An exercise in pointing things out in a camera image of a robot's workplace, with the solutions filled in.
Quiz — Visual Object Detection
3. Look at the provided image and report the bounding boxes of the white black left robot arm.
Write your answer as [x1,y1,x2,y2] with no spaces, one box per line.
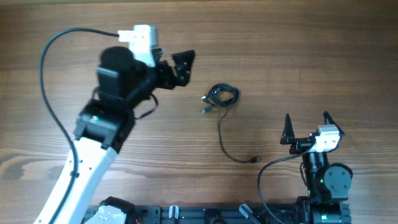
[36,46,195,223]

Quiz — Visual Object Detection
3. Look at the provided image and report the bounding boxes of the black left camera cable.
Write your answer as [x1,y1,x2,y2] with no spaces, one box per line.
[39,27,120,224]

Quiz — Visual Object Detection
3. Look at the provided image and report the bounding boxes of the black camera cable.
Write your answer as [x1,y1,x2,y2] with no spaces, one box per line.
[39,27,120,224]
[256,142,317,224]

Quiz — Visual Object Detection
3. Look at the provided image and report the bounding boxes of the black USB cable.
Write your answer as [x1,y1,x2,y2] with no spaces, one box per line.
[201,83,262,164]

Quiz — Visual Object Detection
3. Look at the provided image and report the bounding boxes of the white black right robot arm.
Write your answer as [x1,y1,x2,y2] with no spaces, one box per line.
[280,112,353,224]

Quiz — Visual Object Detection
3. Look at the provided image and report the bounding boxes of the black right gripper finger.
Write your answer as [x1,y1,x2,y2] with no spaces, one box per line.
[323,111,345,137]
[280,113,295,145]

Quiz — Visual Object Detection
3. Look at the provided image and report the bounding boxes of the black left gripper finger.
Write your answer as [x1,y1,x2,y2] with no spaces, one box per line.
[174,68,190,86]
[172,50,196,72]

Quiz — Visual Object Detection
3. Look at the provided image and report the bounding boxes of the black right camera cable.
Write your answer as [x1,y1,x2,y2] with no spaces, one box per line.
[256,142,317,224]

